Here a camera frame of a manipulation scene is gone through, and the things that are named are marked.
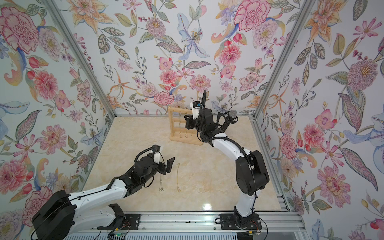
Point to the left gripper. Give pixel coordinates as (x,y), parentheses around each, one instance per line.
(162,163)

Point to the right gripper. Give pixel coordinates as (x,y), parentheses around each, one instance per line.
(205,120)

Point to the wooden jewelry display stand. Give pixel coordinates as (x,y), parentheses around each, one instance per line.
(179,132)

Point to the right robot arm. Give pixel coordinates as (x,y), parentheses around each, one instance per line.
(251,171)

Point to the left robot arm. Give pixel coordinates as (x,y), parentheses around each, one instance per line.
(64,214)

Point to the black microphone on tripod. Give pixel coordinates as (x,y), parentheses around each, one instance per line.
(224,120)

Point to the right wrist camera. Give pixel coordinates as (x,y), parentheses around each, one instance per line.
(195,106)

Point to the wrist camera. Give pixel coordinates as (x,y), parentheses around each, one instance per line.
(195,106)
(156,155)

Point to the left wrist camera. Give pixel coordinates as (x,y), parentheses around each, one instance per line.
(156,155)

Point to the aluminium mounting rail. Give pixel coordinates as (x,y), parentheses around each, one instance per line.
(280,221)

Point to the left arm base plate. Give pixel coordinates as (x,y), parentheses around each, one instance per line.
(127,223)

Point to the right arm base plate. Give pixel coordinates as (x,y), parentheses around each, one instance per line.
(236,222)

